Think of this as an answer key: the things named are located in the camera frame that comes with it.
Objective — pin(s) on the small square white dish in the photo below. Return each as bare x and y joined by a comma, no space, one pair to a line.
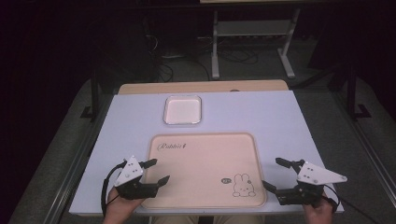
182,110

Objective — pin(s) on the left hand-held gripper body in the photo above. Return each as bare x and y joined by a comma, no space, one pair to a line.
129,172

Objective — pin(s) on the large pink rabbit tray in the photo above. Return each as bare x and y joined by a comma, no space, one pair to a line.
202,171

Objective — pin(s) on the white metal stand frame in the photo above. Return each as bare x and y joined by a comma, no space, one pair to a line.
214,46

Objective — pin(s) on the person's right hand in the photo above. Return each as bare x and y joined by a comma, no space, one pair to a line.
317,214

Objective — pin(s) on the wooden table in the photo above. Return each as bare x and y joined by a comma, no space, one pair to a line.
202,87

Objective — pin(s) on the person's left hand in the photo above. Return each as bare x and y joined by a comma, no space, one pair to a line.
120,207

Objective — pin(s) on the black metal stand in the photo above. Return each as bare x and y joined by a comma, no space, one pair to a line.
351,93
94,93

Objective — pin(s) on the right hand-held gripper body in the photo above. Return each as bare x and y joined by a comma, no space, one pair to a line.
314,175

